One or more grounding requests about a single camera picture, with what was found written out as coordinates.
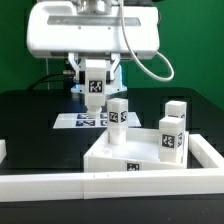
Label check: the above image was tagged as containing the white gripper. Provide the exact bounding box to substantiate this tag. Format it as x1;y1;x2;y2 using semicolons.
27;1;159;84

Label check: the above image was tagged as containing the white square tabletop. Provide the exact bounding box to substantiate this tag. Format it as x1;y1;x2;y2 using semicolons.
83;128;189;172

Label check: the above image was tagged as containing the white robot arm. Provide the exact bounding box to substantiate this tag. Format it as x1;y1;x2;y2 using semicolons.
27;0;160;93

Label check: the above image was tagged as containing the white marker tag sheet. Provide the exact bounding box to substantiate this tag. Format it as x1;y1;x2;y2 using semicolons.
53;111;142;129

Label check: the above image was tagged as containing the black cable bundle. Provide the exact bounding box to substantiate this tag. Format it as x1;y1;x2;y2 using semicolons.
27;69;76;91

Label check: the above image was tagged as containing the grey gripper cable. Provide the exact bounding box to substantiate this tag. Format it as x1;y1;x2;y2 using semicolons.
118;0;176;83

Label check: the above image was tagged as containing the white U-shaped obstacle wall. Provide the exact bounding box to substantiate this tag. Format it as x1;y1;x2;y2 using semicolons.
0;133;224;203

